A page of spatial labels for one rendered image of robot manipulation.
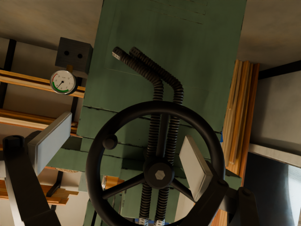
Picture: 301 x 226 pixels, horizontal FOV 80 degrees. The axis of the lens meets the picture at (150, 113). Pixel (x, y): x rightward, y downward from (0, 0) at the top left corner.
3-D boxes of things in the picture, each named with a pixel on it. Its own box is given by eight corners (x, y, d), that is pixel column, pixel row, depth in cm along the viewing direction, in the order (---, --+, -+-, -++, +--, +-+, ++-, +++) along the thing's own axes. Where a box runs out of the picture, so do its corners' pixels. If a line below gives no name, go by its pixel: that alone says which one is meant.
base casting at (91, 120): (223, 132, 58) (218, 161, 57) (176, 122, 115) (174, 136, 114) (79, 105, 52) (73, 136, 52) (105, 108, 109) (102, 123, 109)
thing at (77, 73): (90, 43, 49) (84, 71, 49) (98, 56, 61) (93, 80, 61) (58, 35, 48) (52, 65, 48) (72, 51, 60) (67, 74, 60)
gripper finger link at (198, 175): (205, 173, 14) (214, 175, 15) (185, 133, 21) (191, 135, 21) (194, 202, 15) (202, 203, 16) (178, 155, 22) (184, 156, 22)
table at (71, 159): (265, 190, 49) (261, 212, 49) (213, 160, 79) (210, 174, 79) (30, 153, 42) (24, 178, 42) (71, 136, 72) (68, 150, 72)
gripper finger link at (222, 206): (218, 198, 13) (255, 204, 14) (198, 158, 18) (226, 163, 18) (211, 213, 14) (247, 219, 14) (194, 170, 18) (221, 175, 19)
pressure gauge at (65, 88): (79, 65, 46) (72, 96, 46) (83, 68, 50) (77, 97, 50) (53, 59, 45) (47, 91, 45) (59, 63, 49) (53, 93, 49)
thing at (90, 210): (105, 203, 86) (98, 234, 86) (107, 194, 95) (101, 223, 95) (87, 200, 85) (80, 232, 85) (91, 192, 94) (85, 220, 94)
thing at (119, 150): (211, 159, 57) (208, 172, 57) (189, 146, 78) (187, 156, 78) (82, 136, 53) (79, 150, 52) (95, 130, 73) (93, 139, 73)
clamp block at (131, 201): (182, 189, 46) (175, 224, 46) (170, 171, 60) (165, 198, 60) (125, 180, 45) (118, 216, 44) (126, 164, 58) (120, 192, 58)
